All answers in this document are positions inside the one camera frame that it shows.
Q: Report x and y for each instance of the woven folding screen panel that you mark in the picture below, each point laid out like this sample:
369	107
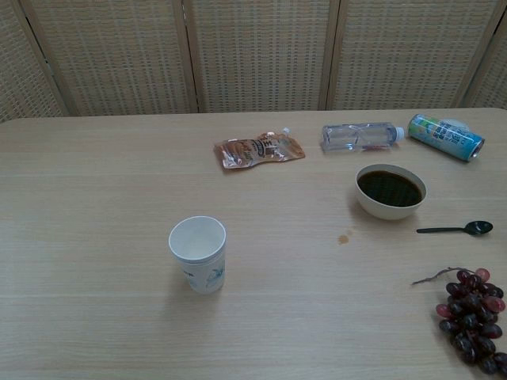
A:
20	79
495	79
119	59
404	55
261	55

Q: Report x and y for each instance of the white round bowl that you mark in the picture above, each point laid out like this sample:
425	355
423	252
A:
390	212

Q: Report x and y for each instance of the white round lid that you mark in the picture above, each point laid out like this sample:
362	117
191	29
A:
459	123

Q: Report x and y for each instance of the dark brown liquid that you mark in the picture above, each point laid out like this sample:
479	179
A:
390	190

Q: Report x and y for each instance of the bunch of red grapes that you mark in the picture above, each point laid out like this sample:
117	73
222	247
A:
471	316

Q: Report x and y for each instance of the orange spout pouch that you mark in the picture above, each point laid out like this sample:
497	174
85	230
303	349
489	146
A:
253	152

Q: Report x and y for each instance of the white paper cup blue print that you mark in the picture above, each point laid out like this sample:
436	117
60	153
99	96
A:
202	277

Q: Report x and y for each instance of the blue green drink can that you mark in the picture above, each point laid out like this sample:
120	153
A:
439	134

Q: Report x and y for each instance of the clear plastic water bottle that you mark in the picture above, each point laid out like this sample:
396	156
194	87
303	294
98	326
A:
356	136

